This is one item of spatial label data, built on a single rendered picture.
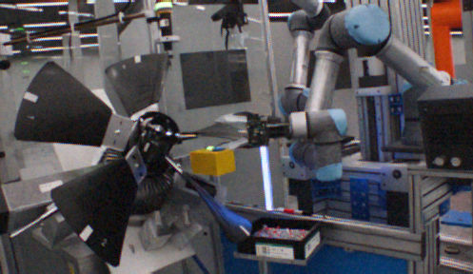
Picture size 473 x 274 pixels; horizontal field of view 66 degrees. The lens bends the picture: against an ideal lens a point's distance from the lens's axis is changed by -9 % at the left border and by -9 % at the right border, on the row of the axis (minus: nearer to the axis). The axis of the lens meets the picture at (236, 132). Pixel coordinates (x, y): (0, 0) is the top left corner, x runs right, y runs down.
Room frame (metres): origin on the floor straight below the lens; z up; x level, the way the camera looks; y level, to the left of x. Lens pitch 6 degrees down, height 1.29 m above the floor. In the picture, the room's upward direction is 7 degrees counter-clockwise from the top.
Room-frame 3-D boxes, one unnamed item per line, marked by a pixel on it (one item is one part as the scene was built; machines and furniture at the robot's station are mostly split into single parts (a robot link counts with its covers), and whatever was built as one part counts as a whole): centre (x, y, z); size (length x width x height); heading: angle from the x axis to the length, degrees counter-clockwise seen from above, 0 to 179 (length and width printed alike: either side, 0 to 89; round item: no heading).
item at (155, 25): (1.11, 0.17, 1.50); 0.09 x 0.07 x 0.10; 79
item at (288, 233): (1.12, -0.10, 0.84); 0.19 x 0.14 x 0.05; 58
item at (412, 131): (1.35, -0.67, 1.09); 0.15 x 0.15 x 0.10
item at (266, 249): (1.12, -0.09, 0.85); 0.22 x 0.17 x 0.07; 58
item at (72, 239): (1.43, 0.63, 0.85); 0.36 x 0.24 x 0.03; 134
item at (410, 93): (1.35, -0.68, 1.20); 0.13 x 0.12 x 0.14; 19
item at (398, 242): (1.29, -0.16, 0.82); 0.90 x 0.04 x 0.08; 44
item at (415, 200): (0.98, -0.46, 0.96); 0.03 x 0.03 x 0.20; 44
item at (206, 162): (1.57, 0.11, 1.02); 0.16 x 0.10 x 0.11; 44
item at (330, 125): (1.07, -0.25, 1.18); 0.11 x 0.08 x 0.09; 81
